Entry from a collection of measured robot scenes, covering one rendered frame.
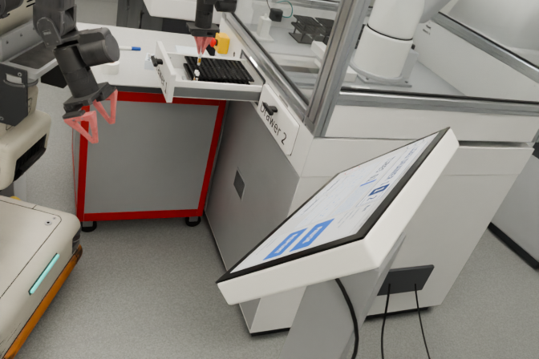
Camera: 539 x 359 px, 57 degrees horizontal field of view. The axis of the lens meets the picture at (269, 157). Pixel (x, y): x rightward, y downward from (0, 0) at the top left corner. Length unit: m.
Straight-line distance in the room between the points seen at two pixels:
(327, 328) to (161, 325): 1.09
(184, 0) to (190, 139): 0.79
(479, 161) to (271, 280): 1.26
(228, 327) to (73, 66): 1.31
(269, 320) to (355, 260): 1.30
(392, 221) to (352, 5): 0.71
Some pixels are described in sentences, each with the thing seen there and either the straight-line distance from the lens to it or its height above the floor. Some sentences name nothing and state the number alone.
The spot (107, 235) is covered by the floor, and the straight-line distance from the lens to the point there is 2.38.
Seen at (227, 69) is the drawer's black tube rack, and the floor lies 0.90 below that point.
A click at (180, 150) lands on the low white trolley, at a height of 0.46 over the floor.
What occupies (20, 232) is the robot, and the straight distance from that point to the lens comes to 1.98.
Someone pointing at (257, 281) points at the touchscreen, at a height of 1.02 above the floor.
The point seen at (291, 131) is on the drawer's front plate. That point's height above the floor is 0.90.
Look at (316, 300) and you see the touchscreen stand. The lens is 1.03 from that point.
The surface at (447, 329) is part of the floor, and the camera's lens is 2.50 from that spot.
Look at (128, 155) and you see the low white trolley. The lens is 2.12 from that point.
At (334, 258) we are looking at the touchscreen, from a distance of 0.72.
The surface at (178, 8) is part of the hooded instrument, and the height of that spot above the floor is 0.86.
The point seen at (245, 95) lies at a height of 0.86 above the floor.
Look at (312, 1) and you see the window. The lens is 1.56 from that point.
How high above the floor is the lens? 1.59
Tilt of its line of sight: 30 degrees down
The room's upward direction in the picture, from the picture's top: 16 degrees clockwise
